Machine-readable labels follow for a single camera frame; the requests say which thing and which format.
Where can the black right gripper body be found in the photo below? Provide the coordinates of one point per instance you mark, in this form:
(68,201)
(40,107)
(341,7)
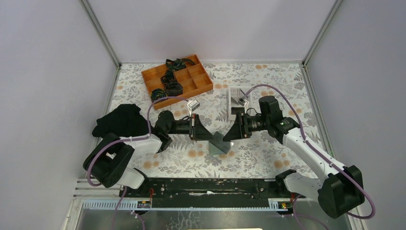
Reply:
(246,125)

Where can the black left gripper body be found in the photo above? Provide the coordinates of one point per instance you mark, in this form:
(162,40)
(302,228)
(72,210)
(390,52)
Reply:
(192,126)

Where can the green leather card holder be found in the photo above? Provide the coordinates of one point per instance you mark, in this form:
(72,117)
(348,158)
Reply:
(217,146)

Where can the white plastic card box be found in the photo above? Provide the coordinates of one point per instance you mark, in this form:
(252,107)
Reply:
(231,103)

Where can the black cloth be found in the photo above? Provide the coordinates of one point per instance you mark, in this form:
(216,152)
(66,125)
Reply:
(123,121)

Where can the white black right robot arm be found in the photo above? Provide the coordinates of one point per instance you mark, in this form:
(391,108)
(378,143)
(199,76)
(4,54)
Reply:
(337,187)

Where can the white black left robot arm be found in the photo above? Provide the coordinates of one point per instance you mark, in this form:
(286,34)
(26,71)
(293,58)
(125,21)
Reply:
(109,162)

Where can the stack of white cards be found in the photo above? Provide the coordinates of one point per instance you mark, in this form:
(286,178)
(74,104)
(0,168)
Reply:
(235,94)

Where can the dark patterned rolled tie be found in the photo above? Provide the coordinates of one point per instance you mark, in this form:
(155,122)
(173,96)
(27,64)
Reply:
(173,89)

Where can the orange wooden compartment tray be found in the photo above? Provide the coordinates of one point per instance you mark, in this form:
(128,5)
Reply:
(194,79)

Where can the blue yellow rolled tie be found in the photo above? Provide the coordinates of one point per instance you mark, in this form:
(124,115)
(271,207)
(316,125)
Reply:
(158,94)

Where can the dark rolled tie middle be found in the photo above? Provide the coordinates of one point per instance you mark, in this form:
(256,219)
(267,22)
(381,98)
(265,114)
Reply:
(168,77)

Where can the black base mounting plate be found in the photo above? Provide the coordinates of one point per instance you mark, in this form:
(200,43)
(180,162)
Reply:
(180,193)

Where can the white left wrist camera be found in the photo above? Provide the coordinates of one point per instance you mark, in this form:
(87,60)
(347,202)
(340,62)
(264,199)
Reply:
(193,104)

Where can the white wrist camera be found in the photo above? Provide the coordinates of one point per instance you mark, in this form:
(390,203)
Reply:
(242,102)
(193,104)

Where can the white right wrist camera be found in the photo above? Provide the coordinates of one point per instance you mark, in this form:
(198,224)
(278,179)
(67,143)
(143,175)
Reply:
(242,102)

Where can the aluminium frame rail front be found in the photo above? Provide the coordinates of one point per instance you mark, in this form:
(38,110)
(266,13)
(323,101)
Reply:
(84,189)

